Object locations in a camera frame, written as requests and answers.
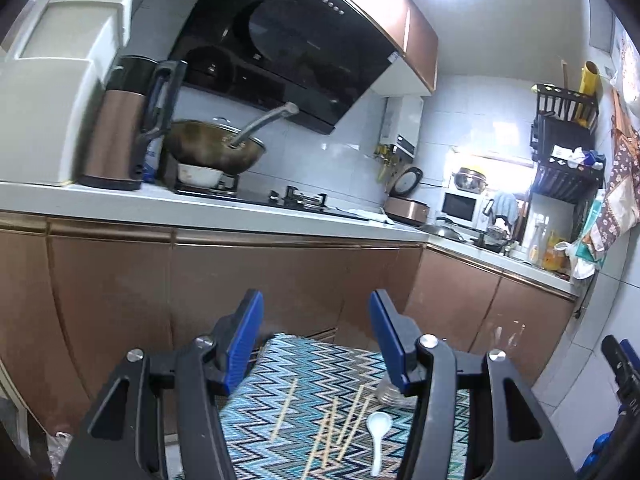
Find clear plastic bottle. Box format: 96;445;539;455
529;222;546;267

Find bunch of wooden chopsticks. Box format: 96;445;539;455
270;379;373;480

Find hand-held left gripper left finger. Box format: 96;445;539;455
55;289;265;480

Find white microwave oven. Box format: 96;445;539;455
441;190;485;227

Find black range hood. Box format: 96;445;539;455
167;0;407;136

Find white water heater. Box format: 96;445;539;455
379;95;425;157

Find grey blue towel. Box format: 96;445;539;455
492;191;521;224

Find black dish rack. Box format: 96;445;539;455
529;82;607;257

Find copper kitchen base cabinets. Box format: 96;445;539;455
0;210;578;441

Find brown floral apron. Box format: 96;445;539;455
590;127;640;242

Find blue and white packet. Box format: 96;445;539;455
142;139;162;184

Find copper electric kettle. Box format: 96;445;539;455
75;55;189;192

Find beige countertop appliance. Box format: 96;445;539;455
0;0;135;187

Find copper rice cooker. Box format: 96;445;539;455
383;166;431;226

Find zigzag patterned woven mat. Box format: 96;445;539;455
215;334;472;480

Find clear glass jar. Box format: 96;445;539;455
375;374;422;409

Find white plastic bag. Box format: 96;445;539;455
554;240;597;281

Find yellow roll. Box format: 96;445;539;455
580;60;602;97

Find white ceramic spoon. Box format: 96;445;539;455
366;411;392;477

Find steel wok with handle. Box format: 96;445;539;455
164;102;301;177

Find teal patterned bag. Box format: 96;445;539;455
574;194;609;262

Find black gas stove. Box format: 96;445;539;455
174;184;332;212

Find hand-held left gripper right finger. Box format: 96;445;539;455
369;289;576;480

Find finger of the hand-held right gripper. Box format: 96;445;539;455
601;335;640;413
620;338;640;377

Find copper wall cabinet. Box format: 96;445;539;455
295;0;441;95

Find steel pot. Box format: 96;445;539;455
452;167;489;194

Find orange liquid bottle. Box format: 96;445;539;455
542;232;567;272

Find white bowl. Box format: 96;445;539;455
177;162;225;187

